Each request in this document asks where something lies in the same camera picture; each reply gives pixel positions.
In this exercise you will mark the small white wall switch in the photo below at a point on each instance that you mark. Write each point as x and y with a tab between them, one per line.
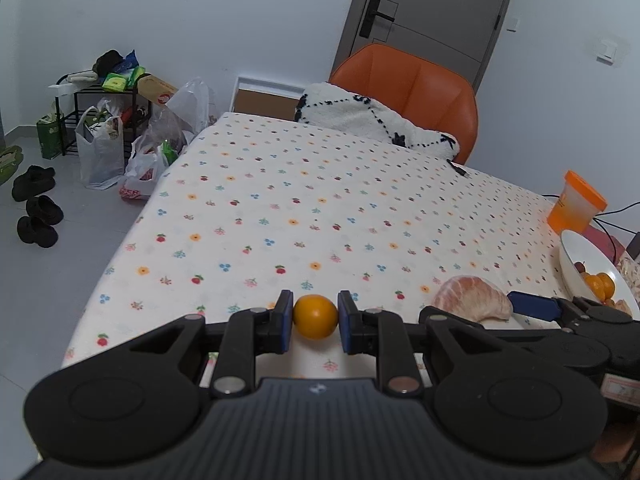
511	23

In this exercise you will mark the orange chair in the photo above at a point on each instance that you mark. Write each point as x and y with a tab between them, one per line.
415	85

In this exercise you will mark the white bowl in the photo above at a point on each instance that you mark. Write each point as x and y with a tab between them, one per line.
575	247

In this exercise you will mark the grey door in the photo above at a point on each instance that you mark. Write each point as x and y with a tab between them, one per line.
440	5

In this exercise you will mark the patterned snack bag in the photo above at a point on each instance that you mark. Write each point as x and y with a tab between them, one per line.
631	275

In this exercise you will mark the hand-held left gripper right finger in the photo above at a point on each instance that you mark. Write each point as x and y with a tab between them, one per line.
345	327

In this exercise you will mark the black slipper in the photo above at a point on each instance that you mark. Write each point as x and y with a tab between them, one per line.
32	182
36	232
45	210

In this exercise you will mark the pink red cloth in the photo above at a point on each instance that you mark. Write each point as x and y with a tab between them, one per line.
602	240

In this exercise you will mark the clear plastic bag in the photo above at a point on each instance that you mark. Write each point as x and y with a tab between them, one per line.
192	102

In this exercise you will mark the large peeled pomelo segment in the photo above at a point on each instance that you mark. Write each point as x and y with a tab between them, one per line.
470	297

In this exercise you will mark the cardboard box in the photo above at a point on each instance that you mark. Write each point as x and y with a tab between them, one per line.
157	89

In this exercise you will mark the green slipper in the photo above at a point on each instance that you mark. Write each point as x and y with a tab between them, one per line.
9	165

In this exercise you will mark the white framed board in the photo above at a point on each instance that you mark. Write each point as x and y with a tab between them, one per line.
260	100

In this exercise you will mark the small red fruit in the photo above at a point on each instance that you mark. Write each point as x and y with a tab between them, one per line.
579	266

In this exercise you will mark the clear bag dark contents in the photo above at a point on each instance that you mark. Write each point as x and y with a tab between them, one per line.
167	130

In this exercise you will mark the medium orange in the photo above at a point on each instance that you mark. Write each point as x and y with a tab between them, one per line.
315	316

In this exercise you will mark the white red plastic bag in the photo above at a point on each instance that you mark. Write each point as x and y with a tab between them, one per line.
142	175

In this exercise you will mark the black metal rack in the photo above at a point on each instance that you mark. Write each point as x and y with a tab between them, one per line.
70	125

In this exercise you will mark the orange lidded plastic cup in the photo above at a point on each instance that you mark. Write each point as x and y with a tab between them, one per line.
575	202

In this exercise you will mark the white black-patterned blanket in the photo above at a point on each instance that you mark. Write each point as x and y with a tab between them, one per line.
350	112

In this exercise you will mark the person's right hand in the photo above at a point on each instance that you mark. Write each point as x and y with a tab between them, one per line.
620	445

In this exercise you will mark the grey power adapter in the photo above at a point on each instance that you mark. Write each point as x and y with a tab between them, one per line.
636	246

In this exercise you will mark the black cloth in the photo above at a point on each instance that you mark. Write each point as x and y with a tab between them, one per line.
107	61

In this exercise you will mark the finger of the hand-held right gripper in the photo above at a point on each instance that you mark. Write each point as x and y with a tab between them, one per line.
530	304

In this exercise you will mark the floral tablecloth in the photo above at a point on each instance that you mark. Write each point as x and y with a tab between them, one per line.
300	200

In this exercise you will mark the green packets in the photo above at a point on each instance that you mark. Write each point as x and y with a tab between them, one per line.
122	79

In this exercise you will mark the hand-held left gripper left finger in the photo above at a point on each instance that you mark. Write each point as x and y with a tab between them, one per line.
286	326

